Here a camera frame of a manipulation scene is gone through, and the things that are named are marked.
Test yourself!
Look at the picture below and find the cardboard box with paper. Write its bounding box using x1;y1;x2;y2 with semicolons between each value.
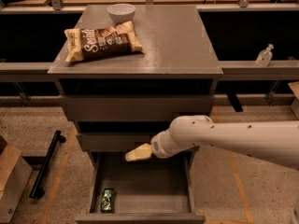
0;136;33;224

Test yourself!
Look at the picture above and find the clear sanitizer bottle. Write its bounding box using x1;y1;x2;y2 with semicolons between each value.
255;44;274;67

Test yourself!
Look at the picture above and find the white bowl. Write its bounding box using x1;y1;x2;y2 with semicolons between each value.
107;4;135;23

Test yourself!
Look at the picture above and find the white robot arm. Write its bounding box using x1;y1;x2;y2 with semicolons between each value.
125;115;299;170

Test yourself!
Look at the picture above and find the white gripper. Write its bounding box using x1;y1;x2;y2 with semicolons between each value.
125;130;178;161

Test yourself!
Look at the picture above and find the grey drawer cabinet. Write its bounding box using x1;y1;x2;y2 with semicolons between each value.
47;5;224;224

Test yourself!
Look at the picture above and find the grey middle drawer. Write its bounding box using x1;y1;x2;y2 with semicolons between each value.
77;133;151;152

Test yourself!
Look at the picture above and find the wooden box at right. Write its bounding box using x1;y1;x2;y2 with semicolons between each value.
289;81;299;119

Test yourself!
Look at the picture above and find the green soda can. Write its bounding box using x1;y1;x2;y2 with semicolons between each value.
100;188;116;213

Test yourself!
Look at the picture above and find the grey open bottom drawer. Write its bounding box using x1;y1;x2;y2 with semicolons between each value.
76;151;206;224

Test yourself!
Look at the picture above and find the black metal bar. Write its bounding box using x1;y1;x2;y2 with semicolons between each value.
29;130;66;199

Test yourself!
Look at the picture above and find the brown chip bag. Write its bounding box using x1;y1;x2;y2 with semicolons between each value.
64;21;143;62

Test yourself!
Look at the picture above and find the grey top drawer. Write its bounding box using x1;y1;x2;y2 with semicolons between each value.
60;95;213;121

